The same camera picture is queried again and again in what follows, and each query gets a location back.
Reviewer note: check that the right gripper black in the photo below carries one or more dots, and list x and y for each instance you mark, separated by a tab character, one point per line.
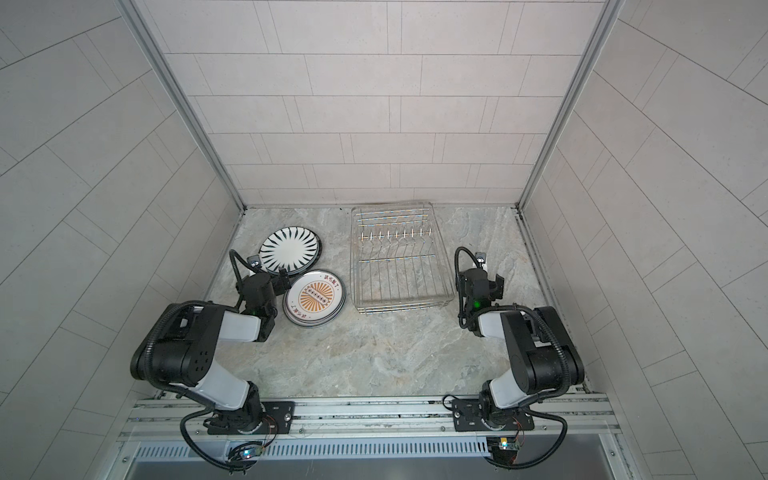
463	283

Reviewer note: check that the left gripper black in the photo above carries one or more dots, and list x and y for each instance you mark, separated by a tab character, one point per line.
277	282

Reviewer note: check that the black white striped plate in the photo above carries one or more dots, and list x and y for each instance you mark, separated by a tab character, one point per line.
294	249

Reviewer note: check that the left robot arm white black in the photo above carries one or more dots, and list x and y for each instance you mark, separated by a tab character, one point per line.
178	354

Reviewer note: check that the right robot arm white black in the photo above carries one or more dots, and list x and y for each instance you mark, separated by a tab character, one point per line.
543	360

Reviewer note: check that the right circuit board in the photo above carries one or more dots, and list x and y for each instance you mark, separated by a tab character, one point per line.
503	450

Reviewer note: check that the circuit board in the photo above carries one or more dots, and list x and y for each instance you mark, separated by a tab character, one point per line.
503	450
242	457

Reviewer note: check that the left circuit board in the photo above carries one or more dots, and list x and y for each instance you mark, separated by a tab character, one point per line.
242	457

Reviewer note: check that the right corner aluminium profile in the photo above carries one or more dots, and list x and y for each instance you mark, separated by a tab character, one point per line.
605	21

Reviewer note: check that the corner aluminium profile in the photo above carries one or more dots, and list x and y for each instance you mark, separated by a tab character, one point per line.
605	21
149	46

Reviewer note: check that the left corner aluminium profile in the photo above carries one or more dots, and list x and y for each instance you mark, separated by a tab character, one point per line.
149	46

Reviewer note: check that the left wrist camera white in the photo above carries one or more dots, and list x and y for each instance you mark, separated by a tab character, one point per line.
254	262

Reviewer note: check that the metal wire dish rack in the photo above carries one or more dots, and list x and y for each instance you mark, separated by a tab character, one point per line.
398	259

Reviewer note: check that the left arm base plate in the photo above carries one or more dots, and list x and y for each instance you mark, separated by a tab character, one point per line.
270	418

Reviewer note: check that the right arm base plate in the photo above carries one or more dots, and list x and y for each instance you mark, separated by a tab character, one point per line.
475	415

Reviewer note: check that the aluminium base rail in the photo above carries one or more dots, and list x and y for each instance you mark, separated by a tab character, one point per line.
368	417

